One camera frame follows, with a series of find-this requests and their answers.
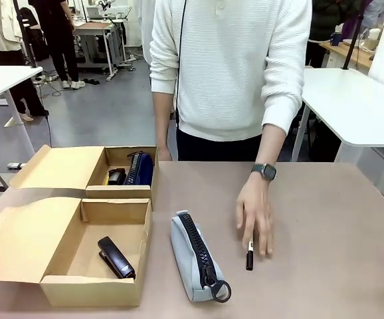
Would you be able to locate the person's left forearm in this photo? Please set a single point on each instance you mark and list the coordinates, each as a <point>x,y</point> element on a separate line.
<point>270,146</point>

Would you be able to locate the small white background robot arm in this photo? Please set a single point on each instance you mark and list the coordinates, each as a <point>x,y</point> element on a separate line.
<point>102,5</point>

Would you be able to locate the large brown cardboard box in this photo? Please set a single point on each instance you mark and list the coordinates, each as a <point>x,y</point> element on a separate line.
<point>22,239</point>

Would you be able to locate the bystander in white shirt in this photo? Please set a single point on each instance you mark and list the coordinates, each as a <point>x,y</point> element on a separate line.
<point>145,33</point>

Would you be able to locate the black and white marker pen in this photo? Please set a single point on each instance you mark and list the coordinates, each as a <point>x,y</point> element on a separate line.
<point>249,260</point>

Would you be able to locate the small brown cardboard box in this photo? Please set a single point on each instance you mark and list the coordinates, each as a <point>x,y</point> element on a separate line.
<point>56,166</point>

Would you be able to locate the white cylinder container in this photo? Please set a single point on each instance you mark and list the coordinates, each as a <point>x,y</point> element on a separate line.
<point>374,35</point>

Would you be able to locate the person's right hand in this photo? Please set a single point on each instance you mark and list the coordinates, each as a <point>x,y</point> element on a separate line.
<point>164,155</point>

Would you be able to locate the bystander in dark green jacket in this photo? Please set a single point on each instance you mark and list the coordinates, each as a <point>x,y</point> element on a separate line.
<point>325,20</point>

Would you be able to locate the navy blue pencil case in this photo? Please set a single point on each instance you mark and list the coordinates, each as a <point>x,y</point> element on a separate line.
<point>145,169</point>

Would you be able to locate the bystander in black clothes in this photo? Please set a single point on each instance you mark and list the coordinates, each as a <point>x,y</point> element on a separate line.
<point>57,33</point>

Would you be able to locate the person's left hand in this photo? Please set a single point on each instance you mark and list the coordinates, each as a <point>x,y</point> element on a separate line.
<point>255,206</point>

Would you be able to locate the long black stapler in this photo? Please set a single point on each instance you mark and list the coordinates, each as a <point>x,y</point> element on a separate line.
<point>115,256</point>

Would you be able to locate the person's right forearm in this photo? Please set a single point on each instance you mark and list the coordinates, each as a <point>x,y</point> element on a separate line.
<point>162,123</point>

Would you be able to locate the wooden table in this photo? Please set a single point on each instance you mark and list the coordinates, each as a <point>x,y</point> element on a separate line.
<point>345,50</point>

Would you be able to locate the white table with straight edge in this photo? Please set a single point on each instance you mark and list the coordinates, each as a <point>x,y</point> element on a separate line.
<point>2,79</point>

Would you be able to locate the black tripod pole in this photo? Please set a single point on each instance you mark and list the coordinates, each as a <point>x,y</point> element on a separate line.
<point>26,40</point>

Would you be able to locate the grey zipper pencil case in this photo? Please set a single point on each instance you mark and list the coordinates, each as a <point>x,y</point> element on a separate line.
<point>182,252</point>

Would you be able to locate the slanted black stand pole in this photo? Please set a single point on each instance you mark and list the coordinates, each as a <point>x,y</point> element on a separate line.
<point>353,43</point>

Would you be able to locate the metal frame workbench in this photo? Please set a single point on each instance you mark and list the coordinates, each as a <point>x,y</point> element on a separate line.
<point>92,25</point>

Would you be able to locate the short black stapler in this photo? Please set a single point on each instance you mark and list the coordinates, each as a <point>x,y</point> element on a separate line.
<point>116,176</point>

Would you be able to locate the dark blue mug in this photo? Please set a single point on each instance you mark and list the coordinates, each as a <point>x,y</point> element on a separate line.
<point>336,39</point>

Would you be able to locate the person in white sweater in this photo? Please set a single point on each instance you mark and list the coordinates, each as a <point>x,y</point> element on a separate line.
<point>225,66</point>

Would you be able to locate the white table with rounded corner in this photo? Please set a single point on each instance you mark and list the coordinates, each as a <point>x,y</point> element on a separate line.
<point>345,99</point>

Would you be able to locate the dark smartwatch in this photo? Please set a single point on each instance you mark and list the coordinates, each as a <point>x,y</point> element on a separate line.
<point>268,171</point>

